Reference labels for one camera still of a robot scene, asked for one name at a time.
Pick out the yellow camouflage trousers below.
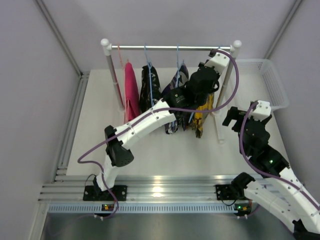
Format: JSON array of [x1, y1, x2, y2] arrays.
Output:
[[188, 93, 215, 139]]

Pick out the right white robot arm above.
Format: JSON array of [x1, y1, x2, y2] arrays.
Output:
[[222, 103, 320, 240]]

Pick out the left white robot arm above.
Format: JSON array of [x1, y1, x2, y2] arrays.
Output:
[[93, 65, 221, 200]]

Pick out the purple camouflage trousers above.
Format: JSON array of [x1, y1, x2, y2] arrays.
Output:
[[161, 61, 189, 135]]

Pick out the black camouflage trousers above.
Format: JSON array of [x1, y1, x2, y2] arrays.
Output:
[[139, 65, 162, 113]]

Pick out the pink trousers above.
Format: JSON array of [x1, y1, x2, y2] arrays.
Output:
[[124, 62, 140, 122]]

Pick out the white plastic basket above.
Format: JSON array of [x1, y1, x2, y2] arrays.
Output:
[[234, 59, 289, 111]]

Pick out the white clothes rack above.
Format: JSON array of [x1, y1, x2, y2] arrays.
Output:
[[100, 38, 243, 144]]

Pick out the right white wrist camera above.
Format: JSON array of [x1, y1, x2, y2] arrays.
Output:
[[249, 100, 272, 121]]

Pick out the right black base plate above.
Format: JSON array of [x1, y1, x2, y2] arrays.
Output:
[[214, 184, 248, 201]]

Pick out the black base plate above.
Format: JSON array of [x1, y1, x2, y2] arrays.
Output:
[[214, 184, 248, 201], [82, 185, 128, 202]]

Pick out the aluminium rail frame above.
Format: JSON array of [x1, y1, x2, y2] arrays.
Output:
[[37, 72, 308, 216]]

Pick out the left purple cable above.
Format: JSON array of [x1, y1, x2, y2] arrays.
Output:
[[77, 49, 240, 221]]

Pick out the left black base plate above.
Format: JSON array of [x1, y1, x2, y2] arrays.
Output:
[[82, 185, 128, 202]]

